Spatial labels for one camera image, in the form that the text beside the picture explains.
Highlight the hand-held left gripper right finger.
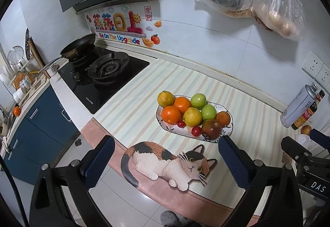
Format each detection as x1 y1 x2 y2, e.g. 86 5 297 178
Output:
218 135 305 227

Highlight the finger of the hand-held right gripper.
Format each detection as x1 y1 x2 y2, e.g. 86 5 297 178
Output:
309 128 330 143
280 136 314 164

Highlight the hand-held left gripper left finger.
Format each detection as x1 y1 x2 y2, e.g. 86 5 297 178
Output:
29 135 116 227

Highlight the dark red apple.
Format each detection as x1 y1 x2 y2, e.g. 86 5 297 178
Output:
201 119 222 140

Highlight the small orange tangerine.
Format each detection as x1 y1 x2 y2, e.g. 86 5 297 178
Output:
216 111 231 127

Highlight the green apple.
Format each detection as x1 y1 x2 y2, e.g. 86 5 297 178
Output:
201 104 217 121
190 93 207 109

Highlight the yellow citrus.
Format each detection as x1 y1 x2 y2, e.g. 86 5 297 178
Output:
183 107 203 127
157 90 176 107

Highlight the oval patterned plate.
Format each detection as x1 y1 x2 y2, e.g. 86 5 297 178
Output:
155 95 234 143

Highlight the orange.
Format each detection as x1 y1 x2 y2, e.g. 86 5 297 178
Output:
161 105 181 124
173 96 191 113

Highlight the dark sauce bottle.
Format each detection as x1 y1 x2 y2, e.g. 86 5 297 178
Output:
291 90 326 130

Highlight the grey gas canister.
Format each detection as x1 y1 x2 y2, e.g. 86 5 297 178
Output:
280 83 318 128

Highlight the striped cat print mat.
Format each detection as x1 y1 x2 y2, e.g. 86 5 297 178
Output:
81 58 310 217

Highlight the blue kitchen cabinet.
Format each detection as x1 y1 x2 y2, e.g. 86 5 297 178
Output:
0 85 81 186

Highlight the black glass gas stove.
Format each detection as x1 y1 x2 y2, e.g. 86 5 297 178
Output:
57 45 150 114

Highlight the grey slipper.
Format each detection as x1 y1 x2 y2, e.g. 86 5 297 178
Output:
160 211 197 227

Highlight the white mug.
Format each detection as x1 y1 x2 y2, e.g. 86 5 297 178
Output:
47 63 59 77

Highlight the dish rack with dishes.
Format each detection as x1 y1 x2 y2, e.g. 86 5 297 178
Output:
0 60 49 104

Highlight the black frying pan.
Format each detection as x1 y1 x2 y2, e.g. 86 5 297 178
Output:
37 33 96 74

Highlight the wooden cutting board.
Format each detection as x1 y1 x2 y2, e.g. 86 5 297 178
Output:
28 37 48 79

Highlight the plastic bag with potatoes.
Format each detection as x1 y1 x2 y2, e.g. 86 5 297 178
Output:
251 0 306 42

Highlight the metal strainer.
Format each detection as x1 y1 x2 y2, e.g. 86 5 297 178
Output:
7 46 27 65

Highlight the black woven trivet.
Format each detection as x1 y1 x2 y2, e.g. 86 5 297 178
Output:
25 28 33 60

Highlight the white wall socket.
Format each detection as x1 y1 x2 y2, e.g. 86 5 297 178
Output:
320 63 330 89
302 51 324 79

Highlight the black cable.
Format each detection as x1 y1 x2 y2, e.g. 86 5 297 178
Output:
0 155 24 227

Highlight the colourful wall sticker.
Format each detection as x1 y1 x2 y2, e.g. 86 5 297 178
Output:
85 5 163 48

